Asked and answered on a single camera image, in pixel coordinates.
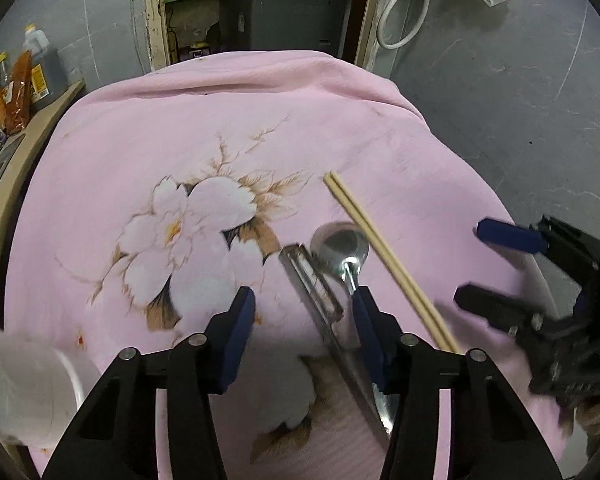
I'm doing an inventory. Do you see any large dark oil jug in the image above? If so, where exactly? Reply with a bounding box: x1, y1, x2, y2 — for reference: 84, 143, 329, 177
22, 24, 71, 107

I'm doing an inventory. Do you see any grey cabinet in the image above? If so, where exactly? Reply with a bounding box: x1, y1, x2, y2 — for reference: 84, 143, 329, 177
219, 0, 349, 59

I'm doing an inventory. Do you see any white plastic utensil basket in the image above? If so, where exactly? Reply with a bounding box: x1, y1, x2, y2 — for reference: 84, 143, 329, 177
0, 322, 102, 447

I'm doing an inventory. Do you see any worn wooden door frame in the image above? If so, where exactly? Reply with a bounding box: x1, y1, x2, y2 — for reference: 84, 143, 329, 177
144, 0, 383, 72

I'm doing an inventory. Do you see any person's right hand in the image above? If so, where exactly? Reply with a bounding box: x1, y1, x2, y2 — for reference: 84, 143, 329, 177
560, 392, 600, 441

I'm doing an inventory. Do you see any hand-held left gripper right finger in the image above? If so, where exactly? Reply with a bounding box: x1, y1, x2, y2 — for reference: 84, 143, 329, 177
352, 285, 563, 480

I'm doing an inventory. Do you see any metal peeler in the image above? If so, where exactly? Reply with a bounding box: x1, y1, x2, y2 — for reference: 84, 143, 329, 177
278, 243, 393, 453

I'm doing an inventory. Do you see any orange seasoning packet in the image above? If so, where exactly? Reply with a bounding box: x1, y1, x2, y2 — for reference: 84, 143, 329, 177
2, 50, 35, 134

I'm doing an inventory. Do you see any white shower hose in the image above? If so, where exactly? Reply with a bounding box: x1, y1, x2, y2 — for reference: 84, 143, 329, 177
377, 0, 435, 51

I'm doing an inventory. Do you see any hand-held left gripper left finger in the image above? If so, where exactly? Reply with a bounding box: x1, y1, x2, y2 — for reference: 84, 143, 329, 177
50, 286, 256, 480

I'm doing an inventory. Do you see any pink floral cloth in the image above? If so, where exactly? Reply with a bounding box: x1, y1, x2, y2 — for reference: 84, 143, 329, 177
4, 50, 576, 480

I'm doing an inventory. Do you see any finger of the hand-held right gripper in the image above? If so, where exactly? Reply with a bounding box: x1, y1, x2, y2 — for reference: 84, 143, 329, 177
476, 216, 600, 281
454, 285, 576, 341

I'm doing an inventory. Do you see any metal spoon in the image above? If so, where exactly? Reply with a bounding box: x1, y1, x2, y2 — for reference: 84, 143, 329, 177
310, 222, 400, 435

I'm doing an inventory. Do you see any yellow capped bottle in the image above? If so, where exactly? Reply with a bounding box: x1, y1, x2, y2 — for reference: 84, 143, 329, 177
0, 52, 16, 111

